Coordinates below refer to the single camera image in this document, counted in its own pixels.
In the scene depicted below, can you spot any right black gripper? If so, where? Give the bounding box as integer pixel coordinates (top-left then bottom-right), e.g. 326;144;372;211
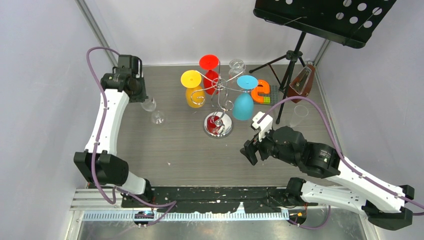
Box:
240;124;300;166

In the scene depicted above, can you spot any blue wine glass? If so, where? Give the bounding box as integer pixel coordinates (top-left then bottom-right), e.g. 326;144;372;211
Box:
232;75;258;121

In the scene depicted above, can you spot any chrome wine glass rack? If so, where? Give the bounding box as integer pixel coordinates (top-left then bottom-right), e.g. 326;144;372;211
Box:
195;69;237;139

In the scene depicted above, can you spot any yellow wine glass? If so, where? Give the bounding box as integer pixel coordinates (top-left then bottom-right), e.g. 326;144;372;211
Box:
180;70;205;108

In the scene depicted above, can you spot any clear wine glass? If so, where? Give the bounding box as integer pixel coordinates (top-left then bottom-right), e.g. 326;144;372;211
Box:
140;96;166;125

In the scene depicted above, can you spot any clear champagne flute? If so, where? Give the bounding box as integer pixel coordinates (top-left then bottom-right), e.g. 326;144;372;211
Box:
287;105;309;128

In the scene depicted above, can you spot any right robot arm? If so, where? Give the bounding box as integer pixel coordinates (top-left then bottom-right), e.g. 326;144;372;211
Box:
240;126;415;231

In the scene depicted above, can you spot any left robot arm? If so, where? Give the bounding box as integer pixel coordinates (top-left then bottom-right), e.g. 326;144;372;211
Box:
73;54;154;207

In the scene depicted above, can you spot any red wine glass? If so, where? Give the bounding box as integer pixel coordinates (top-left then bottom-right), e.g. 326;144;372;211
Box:
199;54;220;95

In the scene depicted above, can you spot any small clear glass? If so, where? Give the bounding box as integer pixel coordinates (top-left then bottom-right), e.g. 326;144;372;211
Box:
228;59;246;80

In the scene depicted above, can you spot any green lego brick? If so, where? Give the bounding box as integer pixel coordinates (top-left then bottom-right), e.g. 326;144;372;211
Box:
262;96;271;105

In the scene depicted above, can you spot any grey lego baseplate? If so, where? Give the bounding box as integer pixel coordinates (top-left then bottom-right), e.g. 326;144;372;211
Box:
263;85;280;105

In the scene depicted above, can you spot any orange letter e toy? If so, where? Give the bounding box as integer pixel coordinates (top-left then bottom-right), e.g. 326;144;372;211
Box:
250;79;271;105

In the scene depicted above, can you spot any brown wooden metronome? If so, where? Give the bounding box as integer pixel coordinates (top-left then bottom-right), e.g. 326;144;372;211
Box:
287;64;316;98

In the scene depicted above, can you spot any black music stand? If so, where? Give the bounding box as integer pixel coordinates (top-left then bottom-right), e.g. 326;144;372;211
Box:
249;0;398;125

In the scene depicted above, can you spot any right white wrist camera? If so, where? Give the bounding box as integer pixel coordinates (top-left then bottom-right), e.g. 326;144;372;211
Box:
250;111;274;142

